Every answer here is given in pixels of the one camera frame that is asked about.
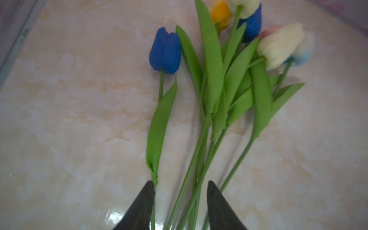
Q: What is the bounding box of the light blue tulip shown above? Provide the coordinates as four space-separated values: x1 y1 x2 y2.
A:
271 32 314 117

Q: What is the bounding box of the yellow tulip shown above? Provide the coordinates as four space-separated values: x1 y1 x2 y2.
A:
165 1 232 230

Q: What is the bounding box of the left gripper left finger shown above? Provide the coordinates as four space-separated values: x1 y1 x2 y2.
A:
113 180 155 230

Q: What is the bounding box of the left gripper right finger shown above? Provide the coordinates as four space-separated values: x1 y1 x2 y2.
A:
207 181 247 230

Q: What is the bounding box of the white tulip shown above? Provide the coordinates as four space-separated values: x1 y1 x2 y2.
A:
176 0 262 230

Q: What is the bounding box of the cream pink tulip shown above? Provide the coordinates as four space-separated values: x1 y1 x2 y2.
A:
201 22 305 230

